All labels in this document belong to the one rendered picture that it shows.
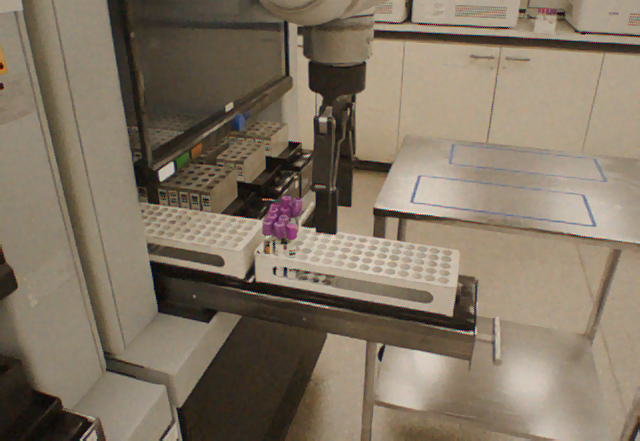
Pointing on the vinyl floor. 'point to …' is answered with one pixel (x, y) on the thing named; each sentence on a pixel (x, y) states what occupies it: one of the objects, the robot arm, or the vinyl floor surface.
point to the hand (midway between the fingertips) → (335, 202)
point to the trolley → (442, 200)
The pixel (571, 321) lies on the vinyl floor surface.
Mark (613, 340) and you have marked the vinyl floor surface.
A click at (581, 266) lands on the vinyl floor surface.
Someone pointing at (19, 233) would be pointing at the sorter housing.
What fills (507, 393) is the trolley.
